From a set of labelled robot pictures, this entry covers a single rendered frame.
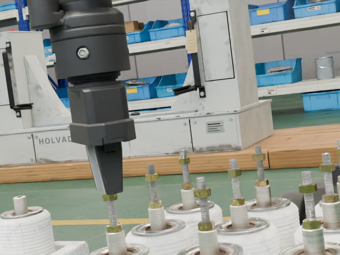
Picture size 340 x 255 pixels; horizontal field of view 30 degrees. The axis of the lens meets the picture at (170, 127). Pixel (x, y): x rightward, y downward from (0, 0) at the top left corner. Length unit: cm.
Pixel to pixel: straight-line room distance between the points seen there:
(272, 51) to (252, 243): 863
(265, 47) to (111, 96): 872
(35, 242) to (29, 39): 263
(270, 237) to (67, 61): 33
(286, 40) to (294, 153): 665
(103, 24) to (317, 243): 33
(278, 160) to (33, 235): 180
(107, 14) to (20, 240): 51
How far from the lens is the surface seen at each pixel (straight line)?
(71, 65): 72
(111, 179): 74
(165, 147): 303
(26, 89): 358
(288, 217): 92
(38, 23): 72
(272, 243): 82
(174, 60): 991
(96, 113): 71
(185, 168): 97
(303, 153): 274
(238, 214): 82
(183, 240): 85
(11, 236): 111
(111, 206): 76
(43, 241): 112
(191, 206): 97
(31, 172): 336
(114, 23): 73
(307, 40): 926
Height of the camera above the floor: 46
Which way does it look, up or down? 5 degrees down
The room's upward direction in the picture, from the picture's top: 7 degrees counter-clockwise
